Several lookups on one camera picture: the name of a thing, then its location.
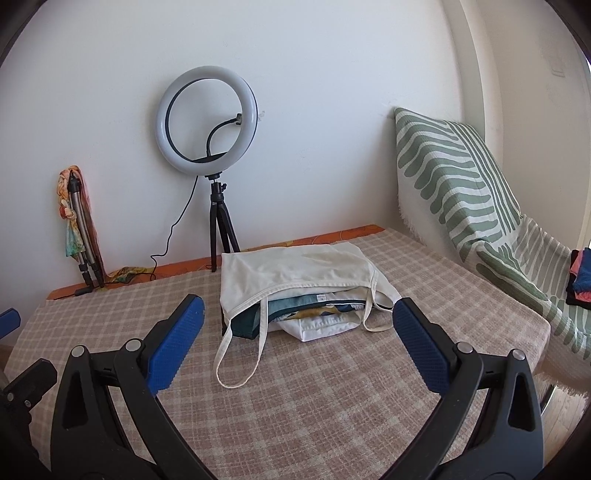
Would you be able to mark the stack of colourful clothes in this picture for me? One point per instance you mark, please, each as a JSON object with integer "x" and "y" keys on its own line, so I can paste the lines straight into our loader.
{"x": 575, "y": 295}

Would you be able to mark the teal garment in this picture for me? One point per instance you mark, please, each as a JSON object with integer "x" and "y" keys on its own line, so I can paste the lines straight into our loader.
{"x": 249, "y": 323}

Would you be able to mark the patterned multicolour garment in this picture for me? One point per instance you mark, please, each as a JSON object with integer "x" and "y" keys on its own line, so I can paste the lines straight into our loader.
{"x": 300, "y": 316}

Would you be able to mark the white pants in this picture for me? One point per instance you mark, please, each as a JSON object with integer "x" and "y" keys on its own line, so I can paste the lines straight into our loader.
{"x": 318, "y": 330}

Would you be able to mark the blue folded garment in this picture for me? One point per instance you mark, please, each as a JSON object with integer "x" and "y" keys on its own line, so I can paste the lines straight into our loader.
{"x": 585, "y": 281}

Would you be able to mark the green striped throw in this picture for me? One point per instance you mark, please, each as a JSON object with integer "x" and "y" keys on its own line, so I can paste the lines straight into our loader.
{"x": 531, "y": 277}

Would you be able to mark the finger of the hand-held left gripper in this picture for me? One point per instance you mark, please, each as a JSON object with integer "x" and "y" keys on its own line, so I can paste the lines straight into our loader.
{"x": 27, "y": 387}
{"x": 9, "y": 325}

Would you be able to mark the white canvas tote bag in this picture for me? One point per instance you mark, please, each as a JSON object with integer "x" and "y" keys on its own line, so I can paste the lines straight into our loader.
{"x": 286, "y": 265}

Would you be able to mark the silver tripod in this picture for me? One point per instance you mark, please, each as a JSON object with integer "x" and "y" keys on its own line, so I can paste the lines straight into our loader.
{"x": 85, "y": 230}

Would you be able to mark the white garment with label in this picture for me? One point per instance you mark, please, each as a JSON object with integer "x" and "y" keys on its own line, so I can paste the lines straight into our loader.
{"x": 337, "y": 295}

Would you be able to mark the pink folded garment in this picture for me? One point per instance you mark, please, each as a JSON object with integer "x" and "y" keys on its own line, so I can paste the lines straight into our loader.
{"x": 579, "y": 263}

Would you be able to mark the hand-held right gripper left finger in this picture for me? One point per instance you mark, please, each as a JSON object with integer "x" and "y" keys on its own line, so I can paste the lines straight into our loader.
{"x": 178, "y": 341}

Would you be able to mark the pink plaid blanket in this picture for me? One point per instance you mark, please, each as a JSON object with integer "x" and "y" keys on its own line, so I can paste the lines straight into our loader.
{"x": 300, "y": 415}

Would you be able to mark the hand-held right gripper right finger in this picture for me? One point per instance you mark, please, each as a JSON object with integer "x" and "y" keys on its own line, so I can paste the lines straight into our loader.
{"x": 420, "y": 341}

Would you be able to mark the black tripod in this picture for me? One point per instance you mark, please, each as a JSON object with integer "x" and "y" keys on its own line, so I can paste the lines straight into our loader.
{"x": 216, "y": 221}

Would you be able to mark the green striped cushion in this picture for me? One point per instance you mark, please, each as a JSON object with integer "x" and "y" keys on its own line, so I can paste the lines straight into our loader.
{"x": 452, "y": 175}

